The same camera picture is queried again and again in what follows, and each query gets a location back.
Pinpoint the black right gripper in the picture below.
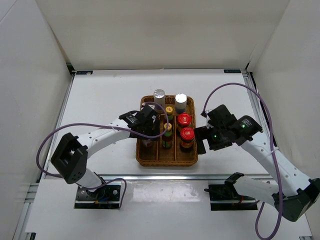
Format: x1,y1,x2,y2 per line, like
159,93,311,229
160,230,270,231
193,124,233,155

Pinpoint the grey-lid spice jar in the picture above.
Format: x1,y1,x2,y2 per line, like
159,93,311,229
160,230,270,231
141,139,154,148

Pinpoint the red-lid sauce jar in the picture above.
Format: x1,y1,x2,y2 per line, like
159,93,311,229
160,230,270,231
179,127,195,152
176,112,192,133

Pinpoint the yellow-cap sauce bottle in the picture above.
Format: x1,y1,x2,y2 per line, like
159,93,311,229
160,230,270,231
165,106,174,122
161,123,173,149

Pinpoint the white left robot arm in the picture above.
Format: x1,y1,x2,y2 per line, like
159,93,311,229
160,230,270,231
50,111,176,200

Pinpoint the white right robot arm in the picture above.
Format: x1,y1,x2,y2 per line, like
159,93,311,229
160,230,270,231
206,112,320,222

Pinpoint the brown wicker divided tray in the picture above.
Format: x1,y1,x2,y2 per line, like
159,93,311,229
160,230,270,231
135,95,198,167

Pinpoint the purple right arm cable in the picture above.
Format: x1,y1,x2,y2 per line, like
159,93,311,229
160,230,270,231
199,82,285,240

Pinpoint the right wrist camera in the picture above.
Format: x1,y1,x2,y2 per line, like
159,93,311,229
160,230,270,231
207,104,237,128

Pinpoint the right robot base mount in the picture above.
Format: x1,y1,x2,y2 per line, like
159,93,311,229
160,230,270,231
204,180,259,212

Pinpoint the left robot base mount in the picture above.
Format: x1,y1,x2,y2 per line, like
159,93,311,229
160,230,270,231
74,178,127,210

